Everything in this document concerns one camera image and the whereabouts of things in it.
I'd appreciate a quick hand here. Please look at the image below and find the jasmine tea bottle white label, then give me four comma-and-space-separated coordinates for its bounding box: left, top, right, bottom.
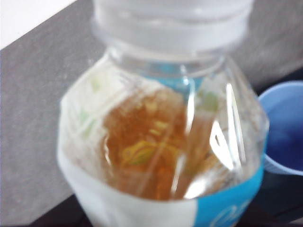
56, 0, 270, 227

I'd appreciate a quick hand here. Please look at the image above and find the blue ribbed cup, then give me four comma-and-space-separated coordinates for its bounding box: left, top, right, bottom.
257, 80, 303, 175

